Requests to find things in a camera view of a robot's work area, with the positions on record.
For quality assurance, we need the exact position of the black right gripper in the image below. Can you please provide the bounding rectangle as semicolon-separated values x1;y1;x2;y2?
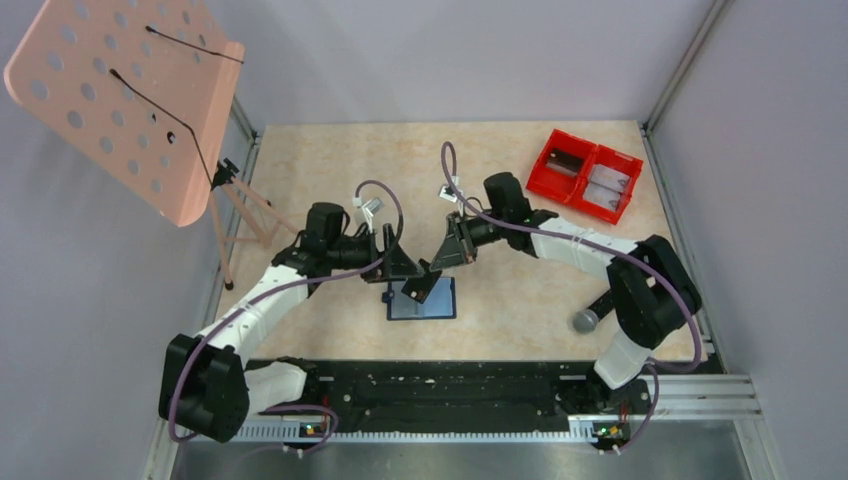
431;209;509;271

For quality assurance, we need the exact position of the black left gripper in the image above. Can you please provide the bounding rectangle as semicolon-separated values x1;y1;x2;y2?
327;223;422;283

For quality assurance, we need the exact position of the black credit card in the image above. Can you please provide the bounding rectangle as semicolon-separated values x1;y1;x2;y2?
401;271;442;304
546;149;585;177

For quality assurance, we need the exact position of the blue leather card holder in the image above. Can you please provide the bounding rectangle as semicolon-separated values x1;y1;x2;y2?
381;277;458;321

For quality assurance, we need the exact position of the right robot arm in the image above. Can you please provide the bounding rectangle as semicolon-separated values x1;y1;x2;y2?
430;172;703;412

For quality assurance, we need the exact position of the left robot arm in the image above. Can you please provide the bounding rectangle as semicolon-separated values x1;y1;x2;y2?
158;202;423;443

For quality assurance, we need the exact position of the red double bin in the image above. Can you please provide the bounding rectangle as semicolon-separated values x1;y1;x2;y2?
525;129;644;225

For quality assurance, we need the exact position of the black microphone grey head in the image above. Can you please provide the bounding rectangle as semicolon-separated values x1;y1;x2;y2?
572;298;614;334

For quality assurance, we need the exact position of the pink music stand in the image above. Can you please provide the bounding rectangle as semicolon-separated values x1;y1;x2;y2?
3;0;299;291

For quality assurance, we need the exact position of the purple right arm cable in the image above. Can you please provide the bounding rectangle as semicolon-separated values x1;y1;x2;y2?
441;140;705;454

